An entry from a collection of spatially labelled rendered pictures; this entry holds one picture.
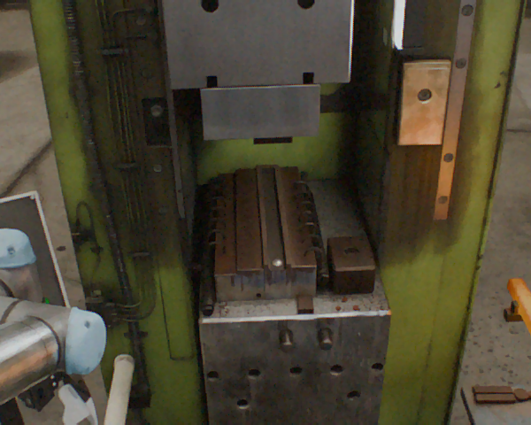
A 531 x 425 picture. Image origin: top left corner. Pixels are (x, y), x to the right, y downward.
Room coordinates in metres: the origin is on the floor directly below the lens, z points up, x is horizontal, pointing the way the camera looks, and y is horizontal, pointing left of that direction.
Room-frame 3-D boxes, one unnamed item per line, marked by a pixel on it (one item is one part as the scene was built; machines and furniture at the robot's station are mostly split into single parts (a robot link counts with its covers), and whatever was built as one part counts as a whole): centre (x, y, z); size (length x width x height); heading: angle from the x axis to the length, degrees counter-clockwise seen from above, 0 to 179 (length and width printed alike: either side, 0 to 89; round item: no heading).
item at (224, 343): (1.27, -0.05, 0.69); 0.56 x 0.38 x 0.45; 2
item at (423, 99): (1.18, -0.31, 1.27); 0.09 x 0.02 x 0.17; 92
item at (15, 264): (0.72, 0.35, 1.23); 0.09 x 0.08 x 0.11; 164
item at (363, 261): (1.11, -0.18, 0.95); 0.12 x 0.08 x 0.06; 2
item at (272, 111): (1.25, 0.01, 1.32); 0.42 x 0.20 x 0.10; 2
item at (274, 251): (1.26, -0.02, 0.99); 0.42 x 0.05 x 0.01; 2
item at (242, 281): (1.25, 0.01, 0.96); 0.42 x 0.20 x 0.09; 2
